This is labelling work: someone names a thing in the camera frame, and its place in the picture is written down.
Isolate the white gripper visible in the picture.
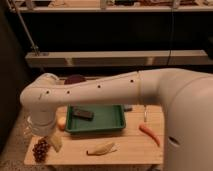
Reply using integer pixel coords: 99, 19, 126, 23
27, 117, 62, 152

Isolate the dark red grape bunch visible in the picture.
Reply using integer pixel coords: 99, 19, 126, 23
33, 138, 50, 163

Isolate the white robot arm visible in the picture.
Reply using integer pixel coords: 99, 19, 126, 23
20, 68, 213, 171

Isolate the purple bowl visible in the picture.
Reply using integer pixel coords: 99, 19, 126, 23
64, 75, 85, 84

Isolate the dark rectangular block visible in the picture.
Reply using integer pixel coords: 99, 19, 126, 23
73, 109, 94, 120

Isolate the pale yellow banana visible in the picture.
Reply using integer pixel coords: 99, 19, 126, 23
86, 142, 117, 156

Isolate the green plastic tray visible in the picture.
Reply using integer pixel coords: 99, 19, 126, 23
65, 105, 126, 134

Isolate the grey metal shelf beam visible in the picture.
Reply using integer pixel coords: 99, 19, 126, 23
25, 50, 213, 68

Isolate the orange carrot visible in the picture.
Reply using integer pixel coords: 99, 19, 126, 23
139, 124, 160, 147

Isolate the small silver utensil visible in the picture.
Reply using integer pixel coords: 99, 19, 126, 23
144, 105, 147, 122

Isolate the diagonal metal pole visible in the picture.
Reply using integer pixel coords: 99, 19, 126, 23
6, 0, 41, 63

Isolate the upper shelf with clutter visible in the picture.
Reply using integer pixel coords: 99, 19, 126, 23
6, 0, 213, 12

